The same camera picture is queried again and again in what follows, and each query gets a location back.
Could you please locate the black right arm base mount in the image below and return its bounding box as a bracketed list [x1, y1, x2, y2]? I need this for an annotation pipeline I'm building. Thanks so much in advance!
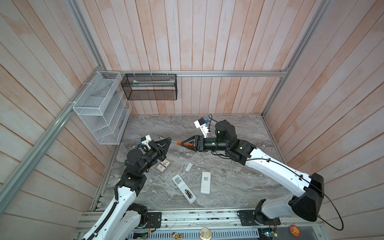
[237, 210, 281, 227]

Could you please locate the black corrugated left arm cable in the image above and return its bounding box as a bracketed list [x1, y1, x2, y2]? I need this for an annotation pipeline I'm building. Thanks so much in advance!
[85, 200, 119, 240]

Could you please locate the playing card box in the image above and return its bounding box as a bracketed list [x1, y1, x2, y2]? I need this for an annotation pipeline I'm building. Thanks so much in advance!
[156, 159, 172, 174]

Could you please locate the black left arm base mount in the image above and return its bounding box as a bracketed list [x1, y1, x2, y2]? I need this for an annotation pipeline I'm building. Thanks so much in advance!
[145, 212, 162, 230]

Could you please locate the white wire mesh shelf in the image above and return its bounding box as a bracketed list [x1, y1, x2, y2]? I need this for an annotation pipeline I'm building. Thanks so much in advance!
[73, 71, 132, 145]

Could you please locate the black wire mesh basket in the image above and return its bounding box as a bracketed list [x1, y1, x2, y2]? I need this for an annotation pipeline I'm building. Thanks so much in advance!
[121, 73, 178, 101]

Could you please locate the red round sticker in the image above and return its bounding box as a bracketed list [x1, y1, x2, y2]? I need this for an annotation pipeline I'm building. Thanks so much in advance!
[290, 225, 301, 238]

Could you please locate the orange black screwdriver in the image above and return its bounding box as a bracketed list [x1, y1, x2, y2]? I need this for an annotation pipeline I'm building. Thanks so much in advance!
[172, 141, 194, 148]

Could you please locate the white battery cover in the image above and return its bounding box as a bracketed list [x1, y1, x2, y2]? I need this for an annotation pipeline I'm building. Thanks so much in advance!
[185, 163, 193, 172]

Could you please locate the aluminium frame rail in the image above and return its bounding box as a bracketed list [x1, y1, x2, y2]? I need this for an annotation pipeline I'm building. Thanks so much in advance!
[117, 70, 288, 78]

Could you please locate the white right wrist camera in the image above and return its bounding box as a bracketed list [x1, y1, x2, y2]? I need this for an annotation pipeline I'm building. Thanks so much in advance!
[194, 118, 210, 138]

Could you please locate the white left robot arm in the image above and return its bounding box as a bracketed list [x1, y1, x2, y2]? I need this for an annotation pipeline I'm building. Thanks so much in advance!
[83, 138, 172, 240]

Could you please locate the small colourful charm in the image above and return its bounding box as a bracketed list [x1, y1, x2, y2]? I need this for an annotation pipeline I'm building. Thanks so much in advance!
[171, 232, 184, 240]

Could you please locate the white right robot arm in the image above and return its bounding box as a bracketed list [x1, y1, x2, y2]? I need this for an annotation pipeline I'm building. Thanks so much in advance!
[178, 118, 325, 225]

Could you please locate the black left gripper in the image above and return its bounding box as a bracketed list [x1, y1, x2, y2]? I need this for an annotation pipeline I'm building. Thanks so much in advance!
[139, 137, 172, 174]

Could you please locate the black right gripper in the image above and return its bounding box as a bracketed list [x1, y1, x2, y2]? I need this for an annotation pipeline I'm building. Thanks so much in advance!
[181, 136, 229, 153]

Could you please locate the white slim remote control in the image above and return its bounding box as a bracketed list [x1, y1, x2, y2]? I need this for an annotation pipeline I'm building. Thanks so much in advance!
[172, 174, 197, 204]

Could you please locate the round gold white badge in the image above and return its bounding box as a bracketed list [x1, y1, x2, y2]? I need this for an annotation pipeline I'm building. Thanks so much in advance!
[200, 227, 213, 240]

